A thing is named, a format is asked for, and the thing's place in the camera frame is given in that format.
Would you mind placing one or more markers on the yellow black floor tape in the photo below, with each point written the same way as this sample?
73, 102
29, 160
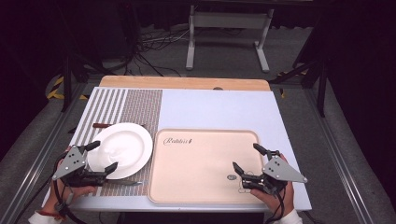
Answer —
56, 91
281, 92

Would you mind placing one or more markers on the black metal stand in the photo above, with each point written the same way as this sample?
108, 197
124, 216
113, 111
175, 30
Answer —
67, 84
322, 84

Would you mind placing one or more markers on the beige rectangular tray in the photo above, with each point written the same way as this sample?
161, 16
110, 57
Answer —
202, 161

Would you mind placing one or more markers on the white metal stand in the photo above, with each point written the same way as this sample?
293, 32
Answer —
229, 20

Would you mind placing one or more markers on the person's left hand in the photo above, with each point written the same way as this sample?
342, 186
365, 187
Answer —
74, 191

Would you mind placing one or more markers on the light blue table mat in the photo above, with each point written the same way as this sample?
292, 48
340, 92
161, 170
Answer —
218, 109

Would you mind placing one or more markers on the person's right hand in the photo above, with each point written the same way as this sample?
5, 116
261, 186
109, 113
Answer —
274, 203

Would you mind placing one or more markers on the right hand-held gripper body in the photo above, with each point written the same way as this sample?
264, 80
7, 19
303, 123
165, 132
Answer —
280, 172

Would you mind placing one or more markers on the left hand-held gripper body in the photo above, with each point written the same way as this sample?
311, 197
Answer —
70, 163

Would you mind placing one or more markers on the white round plate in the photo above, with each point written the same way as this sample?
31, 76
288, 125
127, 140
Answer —
124, 146

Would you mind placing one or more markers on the aluminium rail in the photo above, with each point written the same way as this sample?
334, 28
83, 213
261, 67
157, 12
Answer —
342, 174
37, 158

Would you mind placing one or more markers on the striped woven placemat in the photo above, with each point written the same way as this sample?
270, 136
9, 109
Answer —
140, 105

